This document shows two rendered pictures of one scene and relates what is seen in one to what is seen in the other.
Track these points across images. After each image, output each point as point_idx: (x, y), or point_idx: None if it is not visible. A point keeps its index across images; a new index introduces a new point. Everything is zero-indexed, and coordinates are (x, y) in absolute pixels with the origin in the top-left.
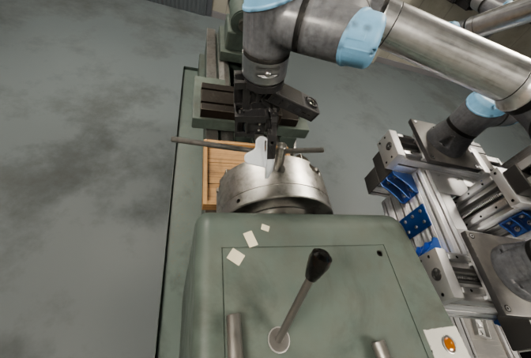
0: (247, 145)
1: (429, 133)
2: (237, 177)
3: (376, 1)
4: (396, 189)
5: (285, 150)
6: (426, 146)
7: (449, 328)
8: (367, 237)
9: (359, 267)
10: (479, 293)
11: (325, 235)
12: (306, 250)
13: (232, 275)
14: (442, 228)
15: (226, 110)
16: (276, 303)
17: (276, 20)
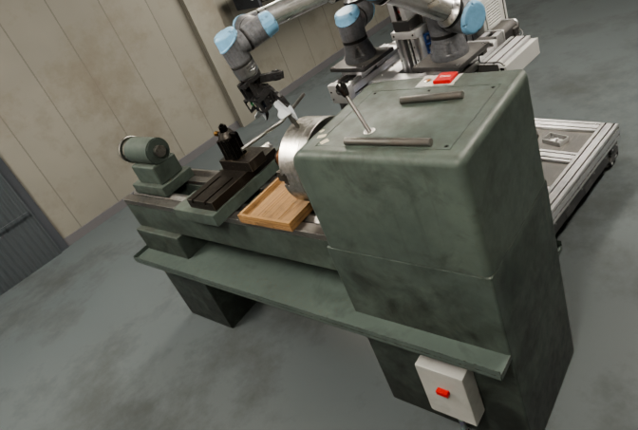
0: (267, 190)
1: (347, 62)
2: (286, 153)
3: (254, 14)
4: None
5: None
6: (353, 67)
7: (423, 78)
8: (364, 96)
9: (372, 102)
10: None
11: (347, 110)
12: (347, 118)
13: (330, 142)
14: None
15: (226, 188)
16: (356, 130)
17: (239, 43)
